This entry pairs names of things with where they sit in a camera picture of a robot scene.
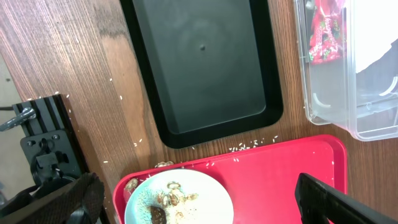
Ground red plastic serving tray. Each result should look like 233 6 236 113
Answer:
113 135 348 223

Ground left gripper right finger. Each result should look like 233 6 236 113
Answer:
295 173 397 224

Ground black rectangular tray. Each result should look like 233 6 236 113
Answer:
121 0 284 149

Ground large light blue plate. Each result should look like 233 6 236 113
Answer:
124 169 234 224

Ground food leftovers on plate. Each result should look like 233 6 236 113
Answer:
134 182 200 223

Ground red candy wrapper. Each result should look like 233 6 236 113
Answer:
308 0 346 65

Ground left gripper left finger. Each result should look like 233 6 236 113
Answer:
1 173 104 224

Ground food scrap on tray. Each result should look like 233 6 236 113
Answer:
124 178 138 192

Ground white paper napkin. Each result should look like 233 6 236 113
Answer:
353 0 397 73

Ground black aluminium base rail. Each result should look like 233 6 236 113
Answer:
1 94 89 185

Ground clear plastic waste bin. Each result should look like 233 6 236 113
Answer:
294 0 397 141

